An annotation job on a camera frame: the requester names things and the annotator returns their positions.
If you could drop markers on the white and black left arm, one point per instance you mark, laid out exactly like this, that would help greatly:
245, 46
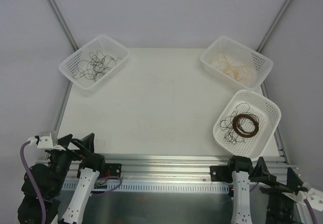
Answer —
43, 183

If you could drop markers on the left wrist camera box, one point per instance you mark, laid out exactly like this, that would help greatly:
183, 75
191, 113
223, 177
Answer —
46, 141

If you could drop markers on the white slotted cable duct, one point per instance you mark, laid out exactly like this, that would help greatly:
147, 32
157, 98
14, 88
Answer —
154, 187

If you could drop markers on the white basket near right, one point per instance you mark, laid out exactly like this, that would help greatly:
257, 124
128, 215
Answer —
247, 124

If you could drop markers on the white basket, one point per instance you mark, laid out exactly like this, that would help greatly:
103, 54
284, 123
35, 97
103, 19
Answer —
236, 64
107, 45
247, 124

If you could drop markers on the white basket far right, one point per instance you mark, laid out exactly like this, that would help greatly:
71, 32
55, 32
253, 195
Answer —
236, 64

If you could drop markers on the white basket far left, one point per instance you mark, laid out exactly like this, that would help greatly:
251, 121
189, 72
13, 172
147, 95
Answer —
107, 45

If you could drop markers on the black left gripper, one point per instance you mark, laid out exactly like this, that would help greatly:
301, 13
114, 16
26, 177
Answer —
74, 146

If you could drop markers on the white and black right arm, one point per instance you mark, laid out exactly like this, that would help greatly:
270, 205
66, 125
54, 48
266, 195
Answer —
239, 169

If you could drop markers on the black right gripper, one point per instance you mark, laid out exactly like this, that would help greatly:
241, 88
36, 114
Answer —
277, 183

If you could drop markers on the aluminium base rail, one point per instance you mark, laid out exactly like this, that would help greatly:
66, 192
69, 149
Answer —
178, 169

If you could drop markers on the dark cable pulled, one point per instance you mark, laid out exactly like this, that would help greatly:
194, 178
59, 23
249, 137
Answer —
96, 66

